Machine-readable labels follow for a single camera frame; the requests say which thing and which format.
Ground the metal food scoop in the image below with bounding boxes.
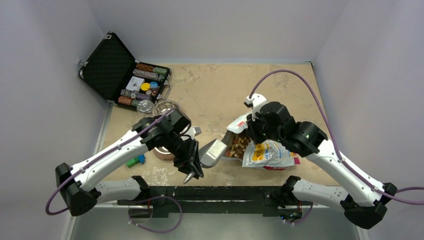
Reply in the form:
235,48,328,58
183,139,227,184

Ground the pet food bag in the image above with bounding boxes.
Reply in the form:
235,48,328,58
221,113,300,171

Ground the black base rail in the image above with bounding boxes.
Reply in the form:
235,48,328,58
117,186,312,218

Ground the clear water bottle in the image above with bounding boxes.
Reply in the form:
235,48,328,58
136,99,154,115

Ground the black poker chip case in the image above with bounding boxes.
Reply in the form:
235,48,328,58
78,31,172,110

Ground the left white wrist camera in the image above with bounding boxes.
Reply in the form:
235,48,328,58
181,126,202,140

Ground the green blue toy block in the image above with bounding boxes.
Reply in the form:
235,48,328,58
125,154,146,168

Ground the pink double pet bowl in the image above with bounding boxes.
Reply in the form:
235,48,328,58
150,99,181,162

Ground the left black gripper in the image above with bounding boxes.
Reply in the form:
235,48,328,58
164,131,204,179

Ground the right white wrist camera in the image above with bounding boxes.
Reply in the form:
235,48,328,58
244,93,268,121

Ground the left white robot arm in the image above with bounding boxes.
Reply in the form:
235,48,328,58
54,108,204,216

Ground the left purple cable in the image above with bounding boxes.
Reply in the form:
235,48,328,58
45,108,183,233

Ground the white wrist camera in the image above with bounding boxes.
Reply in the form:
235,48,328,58
244,93,268,121
181,126,202,140

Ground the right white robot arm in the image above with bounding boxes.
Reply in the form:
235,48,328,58
244,100,397,230

